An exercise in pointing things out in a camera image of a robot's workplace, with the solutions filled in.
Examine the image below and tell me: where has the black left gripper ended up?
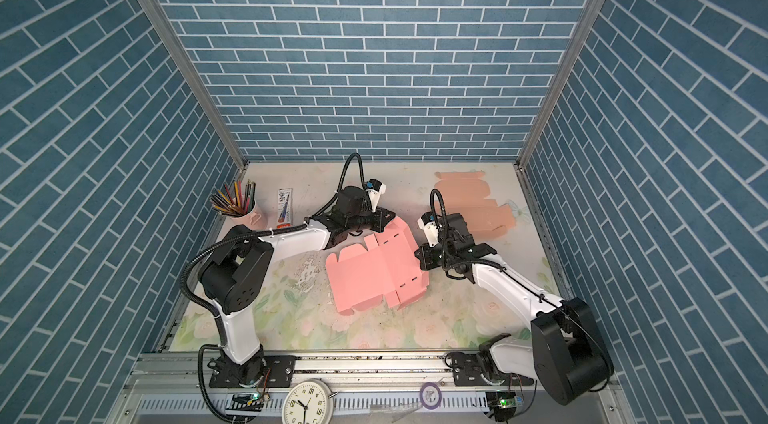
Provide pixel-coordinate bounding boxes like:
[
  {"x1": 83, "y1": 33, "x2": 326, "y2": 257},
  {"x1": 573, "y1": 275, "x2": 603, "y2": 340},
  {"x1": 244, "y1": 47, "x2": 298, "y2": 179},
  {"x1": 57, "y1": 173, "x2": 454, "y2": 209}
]
[{"x1": 345, "y1": 205, "x2": 397, "y2": 234}]

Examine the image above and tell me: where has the purple tape roll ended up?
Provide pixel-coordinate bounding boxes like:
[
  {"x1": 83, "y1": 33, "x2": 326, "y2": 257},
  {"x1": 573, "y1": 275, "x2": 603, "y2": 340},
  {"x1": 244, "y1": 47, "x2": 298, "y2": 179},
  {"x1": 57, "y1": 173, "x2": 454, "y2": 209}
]
[{"x1": 419, "y1": 382, "x2": 442, "y2": 411}]

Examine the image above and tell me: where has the pink metal pencil bucket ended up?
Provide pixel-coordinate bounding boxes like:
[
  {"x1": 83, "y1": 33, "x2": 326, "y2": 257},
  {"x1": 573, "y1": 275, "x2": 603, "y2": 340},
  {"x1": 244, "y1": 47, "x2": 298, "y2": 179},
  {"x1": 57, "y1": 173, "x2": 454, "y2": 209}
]
[{"x1": 230, "y1": 203, "x2": 268, "y2": 231}]

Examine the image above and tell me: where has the bundle of coloured pencils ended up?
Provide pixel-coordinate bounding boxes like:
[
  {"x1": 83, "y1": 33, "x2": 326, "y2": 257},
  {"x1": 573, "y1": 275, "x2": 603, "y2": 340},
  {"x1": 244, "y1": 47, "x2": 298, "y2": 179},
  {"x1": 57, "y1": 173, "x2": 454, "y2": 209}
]
[{"x1": 209, "y1": 180, "x2": 256, "y2": 217}]

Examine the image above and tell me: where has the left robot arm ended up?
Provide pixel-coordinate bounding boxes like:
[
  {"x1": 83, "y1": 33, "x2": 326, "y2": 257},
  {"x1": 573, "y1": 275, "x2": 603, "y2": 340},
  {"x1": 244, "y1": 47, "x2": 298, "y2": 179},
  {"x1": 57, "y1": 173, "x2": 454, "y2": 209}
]
[{"x1": 178, "y1": 179, "x2": 395, "y2": 388}]

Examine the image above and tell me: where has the white wall clock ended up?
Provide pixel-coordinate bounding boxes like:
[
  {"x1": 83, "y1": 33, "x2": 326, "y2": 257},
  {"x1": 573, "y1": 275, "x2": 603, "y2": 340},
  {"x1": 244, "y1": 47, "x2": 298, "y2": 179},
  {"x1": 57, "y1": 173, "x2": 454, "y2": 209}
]
[{"x1": 281, "y1": 379, "x2": 334, "y2": 424}]

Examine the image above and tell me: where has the pink cardboard box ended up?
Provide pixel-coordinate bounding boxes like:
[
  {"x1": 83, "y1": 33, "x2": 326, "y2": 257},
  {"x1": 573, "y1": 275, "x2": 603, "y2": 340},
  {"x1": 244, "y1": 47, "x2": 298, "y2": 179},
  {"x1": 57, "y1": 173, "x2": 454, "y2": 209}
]
[{"x1": 325, "y1": 217, "x2": 429, "y2": 316}]

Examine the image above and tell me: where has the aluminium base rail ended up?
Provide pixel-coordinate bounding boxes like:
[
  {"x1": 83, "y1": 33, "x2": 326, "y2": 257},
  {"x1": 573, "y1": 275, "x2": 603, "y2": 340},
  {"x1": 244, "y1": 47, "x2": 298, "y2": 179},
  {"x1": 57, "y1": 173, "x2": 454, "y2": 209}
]
[{"x1": 107, "y1": 350, "x2": 634, "y2": 423}]

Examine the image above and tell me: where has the white blue pencil box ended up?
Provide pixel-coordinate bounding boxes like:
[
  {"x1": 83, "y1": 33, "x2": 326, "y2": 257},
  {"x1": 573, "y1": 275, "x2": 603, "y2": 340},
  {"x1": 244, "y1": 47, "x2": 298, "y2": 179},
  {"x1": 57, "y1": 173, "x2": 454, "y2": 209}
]
[{"x1": 276, "y1": 188, "x2": 293, "y2": 229}]

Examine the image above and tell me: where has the tan flat cardboard box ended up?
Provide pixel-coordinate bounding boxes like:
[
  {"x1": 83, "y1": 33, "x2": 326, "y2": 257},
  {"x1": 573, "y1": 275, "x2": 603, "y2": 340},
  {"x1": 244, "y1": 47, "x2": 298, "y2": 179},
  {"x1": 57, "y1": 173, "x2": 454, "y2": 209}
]
[{"x1": 435, "y1": 171, "x2": 517, "y2": 241}]

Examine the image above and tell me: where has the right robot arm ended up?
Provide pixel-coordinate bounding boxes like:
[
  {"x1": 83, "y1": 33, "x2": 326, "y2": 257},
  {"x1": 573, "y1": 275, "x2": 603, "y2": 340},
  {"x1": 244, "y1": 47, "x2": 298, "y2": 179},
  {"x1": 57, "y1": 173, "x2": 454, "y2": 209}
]
[{"x1": 415, "y1": 212, "x2": 615, "y2": 405}]

